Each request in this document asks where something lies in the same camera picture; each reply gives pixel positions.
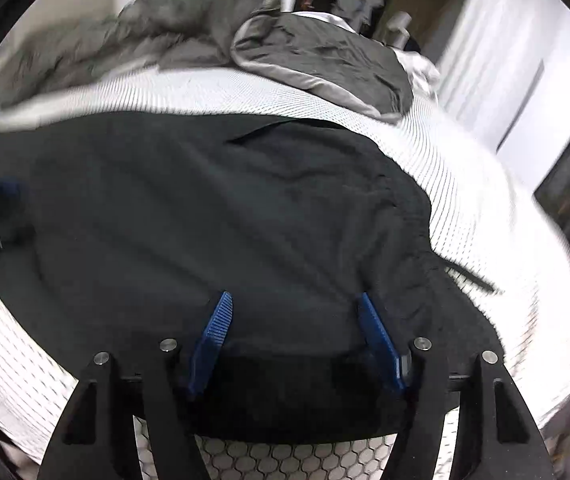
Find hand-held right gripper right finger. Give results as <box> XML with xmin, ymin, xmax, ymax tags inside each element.
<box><xmin>357</xmin><ymin>292</ymin><xmax>556</xmax><ymax>480</ymax></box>

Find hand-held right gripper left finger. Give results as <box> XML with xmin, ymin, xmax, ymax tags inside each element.
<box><xmin>37</xmin><ymin>291</ymin><xmax>234</xmax><ymax>480</ymax></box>

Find dark grey duvet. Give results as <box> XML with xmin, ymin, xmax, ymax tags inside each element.
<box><xmin>0</xmin><ymin>0</ymin><xmax>416</xmax><ymax>122</ymax></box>

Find white chair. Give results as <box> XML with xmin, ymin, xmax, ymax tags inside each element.
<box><xmin>384</xmin><ymin>10</ymin><xmax>414</xmax><ymax>47</ymax></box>

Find white sheer curtain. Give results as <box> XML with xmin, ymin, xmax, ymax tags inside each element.
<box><xmin>435</xmin><ymin>0</ymin><xmax>570</xmax><ymax>153</ymax></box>

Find crumpled white sheet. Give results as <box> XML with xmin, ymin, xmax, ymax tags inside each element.
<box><xmin>394</xmin><ymin>50</ymin><xmax>442</xmax><ymax>98</ymax></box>

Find black pants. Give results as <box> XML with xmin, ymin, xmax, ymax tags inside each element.
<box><xmin>0</xmin><ymin>111</ymin><xmax>496</xmax><ymax>445</ymax></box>

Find bed with white honeycomb cover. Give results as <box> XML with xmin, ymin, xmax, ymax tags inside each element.
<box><xmin>0</xmin><ymin>67</ymin><xmax>570</xmax><ymax>480</ymax></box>

